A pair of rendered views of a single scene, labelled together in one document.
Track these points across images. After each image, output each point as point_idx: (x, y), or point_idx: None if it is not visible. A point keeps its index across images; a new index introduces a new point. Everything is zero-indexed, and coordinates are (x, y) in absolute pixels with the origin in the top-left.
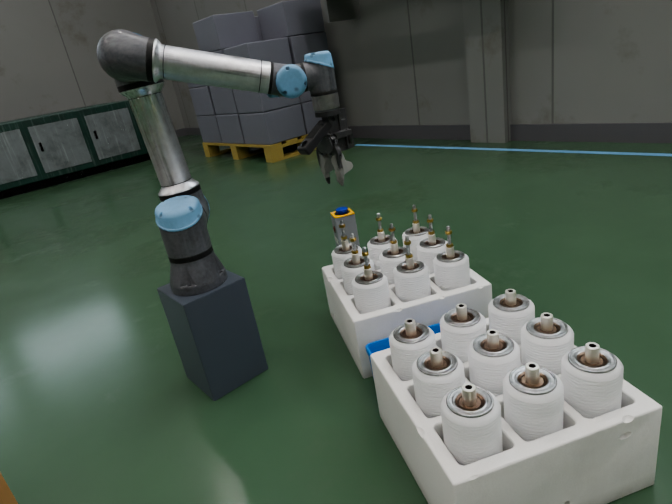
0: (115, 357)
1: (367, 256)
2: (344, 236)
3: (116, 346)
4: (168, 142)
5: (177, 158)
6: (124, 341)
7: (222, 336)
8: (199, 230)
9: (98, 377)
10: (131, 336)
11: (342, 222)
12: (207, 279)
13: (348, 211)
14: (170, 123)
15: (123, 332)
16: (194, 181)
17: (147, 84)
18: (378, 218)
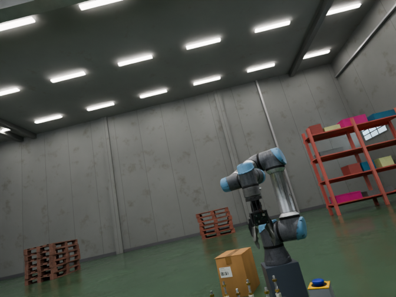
0: (351, 293)
1: (224, 288)
2: (276, 289)
3: (365, 291)
4: (275, 194)
5: (278, 202)
6: (370, 293)
7: (269, 289)
8: (261, 236)
9: (333, 291)
10: (375, 294)
11: (272, 277)
12: (264, 258)
13: (316, 286)
14: (276, 186)
15: (385, 291)
16: (284, 214)
17: (266, 171)
18: (264, 290)
